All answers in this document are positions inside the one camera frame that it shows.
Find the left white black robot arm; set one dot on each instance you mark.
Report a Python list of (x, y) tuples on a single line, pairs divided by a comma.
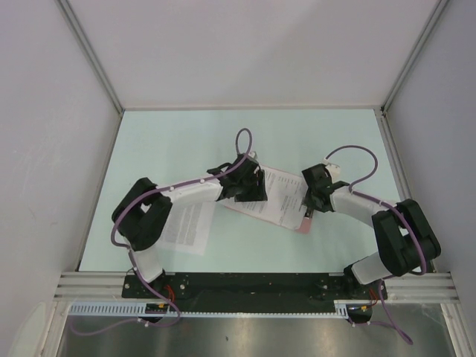
[(140, 218)]

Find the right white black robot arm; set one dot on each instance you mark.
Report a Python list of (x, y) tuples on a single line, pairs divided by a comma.
[(405, 240)]

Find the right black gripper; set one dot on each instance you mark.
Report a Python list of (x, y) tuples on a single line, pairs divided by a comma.
[(311, 204)]

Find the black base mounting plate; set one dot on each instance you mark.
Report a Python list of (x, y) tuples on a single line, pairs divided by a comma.
[(255, 293)]

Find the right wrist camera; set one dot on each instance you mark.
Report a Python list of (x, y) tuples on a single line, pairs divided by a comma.
[(333, 169)]

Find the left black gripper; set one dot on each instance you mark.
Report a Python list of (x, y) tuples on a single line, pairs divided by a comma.
[(256, 193)]

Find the white printed paper sheets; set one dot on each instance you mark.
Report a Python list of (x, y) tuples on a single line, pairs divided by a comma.
[(282, 197)]

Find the white printed paper sheet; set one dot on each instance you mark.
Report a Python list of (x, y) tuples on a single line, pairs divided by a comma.
[(187, 228)]

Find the pink clipboard folder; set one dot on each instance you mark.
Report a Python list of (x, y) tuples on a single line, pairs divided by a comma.
[(305, 225)]

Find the white slotted cable duct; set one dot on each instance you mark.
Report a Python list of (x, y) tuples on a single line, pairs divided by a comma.
[(144, 310)]

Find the aluminium frame rail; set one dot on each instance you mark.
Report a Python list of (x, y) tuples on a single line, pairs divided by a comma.
[(107, 286)]

